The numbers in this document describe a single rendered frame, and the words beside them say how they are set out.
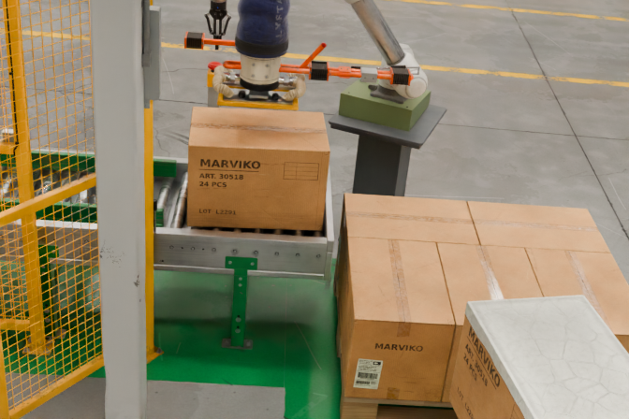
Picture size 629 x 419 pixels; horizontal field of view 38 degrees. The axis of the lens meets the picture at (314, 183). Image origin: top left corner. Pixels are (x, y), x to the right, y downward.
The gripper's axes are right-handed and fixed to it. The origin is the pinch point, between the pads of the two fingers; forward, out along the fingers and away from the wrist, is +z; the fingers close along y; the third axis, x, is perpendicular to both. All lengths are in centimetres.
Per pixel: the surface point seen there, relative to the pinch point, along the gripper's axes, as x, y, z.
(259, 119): 37.6, -24.2, 22.0
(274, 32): 57, -30, -25
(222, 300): 44, -11, 117
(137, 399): 157, 8, 86
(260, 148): 66, -27, 23
